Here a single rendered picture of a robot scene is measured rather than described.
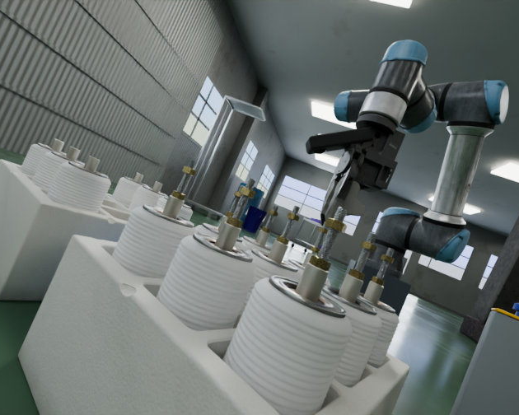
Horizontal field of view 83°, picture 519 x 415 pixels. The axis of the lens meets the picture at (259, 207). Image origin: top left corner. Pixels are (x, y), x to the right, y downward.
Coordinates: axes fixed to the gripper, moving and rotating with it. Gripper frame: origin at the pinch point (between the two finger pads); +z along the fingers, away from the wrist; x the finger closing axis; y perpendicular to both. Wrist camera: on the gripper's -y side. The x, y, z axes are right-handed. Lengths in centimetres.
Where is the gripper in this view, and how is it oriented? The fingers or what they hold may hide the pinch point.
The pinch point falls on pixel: (324, 218)
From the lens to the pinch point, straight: 54.7
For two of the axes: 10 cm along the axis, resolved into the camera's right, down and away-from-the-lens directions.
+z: -4.0, 9.2, -0.4
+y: 9.2, 4.0, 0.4
